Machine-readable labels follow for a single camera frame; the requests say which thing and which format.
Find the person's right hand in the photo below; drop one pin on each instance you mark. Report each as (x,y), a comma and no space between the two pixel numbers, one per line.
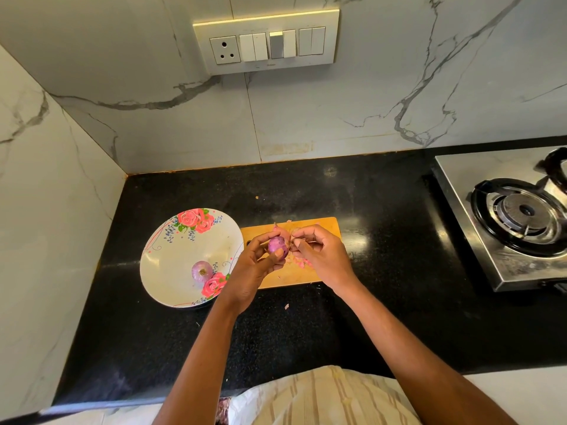
(326,257)

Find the person's left hand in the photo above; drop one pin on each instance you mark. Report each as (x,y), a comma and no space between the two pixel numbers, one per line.
(248,270)

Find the pile of onion peels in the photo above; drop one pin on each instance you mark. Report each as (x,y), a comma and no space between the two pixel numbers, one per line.
(301,259)

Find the small pink onion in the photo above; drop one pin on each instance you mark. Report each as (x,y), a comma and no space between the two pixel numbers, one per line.
(202,271)
(276,244)

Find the person's right forearm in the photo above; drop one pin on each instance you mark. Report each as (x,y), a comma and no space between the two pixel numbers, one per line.
(418,354)

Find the person's left forearm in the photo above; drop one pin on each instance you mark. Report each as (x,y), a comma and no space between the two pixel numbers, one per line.
(202,372)

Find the wooden cutting board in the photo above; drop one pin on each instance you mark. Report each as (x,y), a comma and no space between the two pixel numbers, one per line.
(283,275)

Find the black stone countertop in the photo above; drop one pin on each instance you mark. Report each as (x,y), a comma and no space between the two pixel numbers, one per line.
(399,181)

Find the white floral plate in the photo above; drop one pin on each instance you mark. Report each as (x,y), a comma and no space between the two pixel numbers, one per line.
(168,257)

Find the beige striped garment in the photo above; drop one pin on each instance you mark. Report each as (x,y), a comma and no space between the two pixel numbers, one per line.
(323,395)

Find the stainless steel gas stove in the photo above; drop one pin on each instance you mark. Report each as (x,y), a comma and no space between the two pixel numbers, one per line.
(454,169)

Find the black stove burner grate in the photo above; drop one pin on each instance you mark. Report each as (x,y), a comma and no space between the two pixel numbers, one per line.
(521,217)
(556,168)

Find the white wall switch panel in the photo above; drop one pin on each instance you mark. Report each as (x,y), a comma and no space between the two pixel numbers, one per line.
(266,42)

